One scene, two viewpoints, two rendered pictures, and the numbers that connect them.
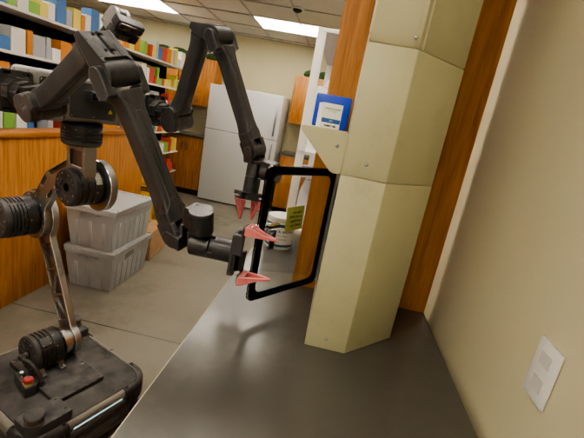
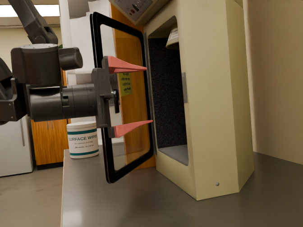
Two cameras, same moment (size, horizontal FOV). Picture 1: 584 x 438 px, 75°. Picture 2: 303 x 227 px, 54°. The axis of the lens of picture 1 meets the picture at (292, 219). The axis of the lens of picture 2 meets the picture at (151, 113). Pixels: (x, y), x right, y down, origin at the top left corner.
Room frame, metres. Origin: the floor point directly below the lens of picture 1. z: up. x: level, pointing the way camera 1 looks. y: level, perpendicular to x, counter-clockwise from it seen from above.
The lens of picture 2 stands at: (0.32, 0.22, 1.19)
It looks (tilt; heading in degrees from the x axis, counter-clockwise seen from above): 4 degrees down; 339
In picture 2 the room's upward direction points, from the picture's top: 5 degrees counter-clockwise
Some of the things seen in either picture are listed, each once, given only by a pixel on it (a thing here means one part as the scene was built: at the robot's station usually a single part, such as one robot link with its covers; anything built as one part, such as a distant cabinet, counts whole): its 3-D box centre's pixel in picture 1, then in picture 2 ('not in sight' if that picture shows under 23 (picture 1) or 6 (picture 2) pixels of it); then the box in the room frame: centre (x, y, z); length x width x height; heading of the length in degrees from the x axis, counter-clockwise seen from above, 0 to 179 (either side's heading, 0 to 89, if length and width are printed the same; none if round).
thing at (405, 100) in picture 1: (377, 205); (202, 41); (1.06, -0.23, 1.33); 0.32 x 0.25 x 0.77; 175
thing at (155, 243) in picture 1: (142, 237); not in sight; (3.48, 1.40, 0.14); 0.41 x 0.32 x 0.28; 1
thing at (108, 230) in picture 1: (112, 218); not in sight; (2.87, 1.41, 0.49); 0.60 x 0.42 x 0.33; 175
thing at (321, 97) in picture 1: (332, 112); not in sight; (1.16, -0.06, 1.56); 0.10 x 0.10 x 0.09; 85
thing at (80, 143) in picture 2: not in sight; (83, 139); (1.68, 0.05, 1.02); 0.13 x 0.13 x 0.15
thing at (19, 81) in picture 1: (21, 93); not in sight; (1.10, 0.82, 1.45); 0.09 x 0.08 x 0.12; 152
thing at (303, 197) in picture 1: (293, 231); (127, 97); (1.11, -0.01, 1.19); 0.30 x 0.01 x 0.40; 139
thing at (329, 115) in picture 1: (328, 116); not in sight; (1.00, -0.04, 1.54); 0.05 x 0.05 x 0.06; 11
